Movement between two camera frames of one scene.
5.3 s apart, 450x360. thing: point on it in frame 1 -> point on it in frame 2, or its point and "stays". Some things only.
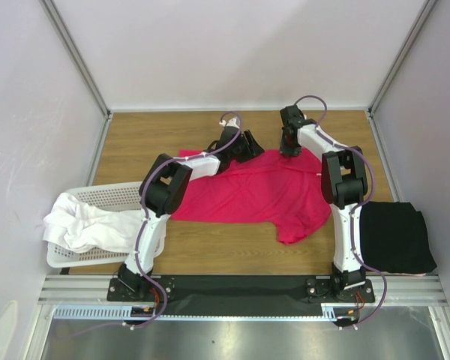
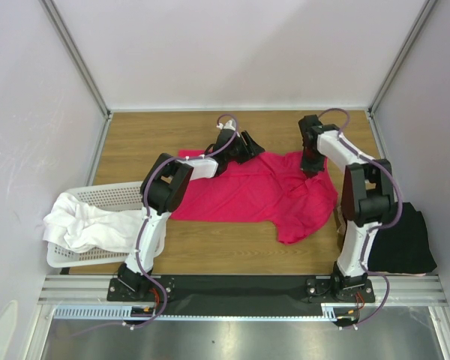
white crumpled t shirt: (77, 227) stays
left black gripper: (252, 150) stays
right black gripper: (290, 144) -> (311, 163)
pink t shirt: (275, 188) stays
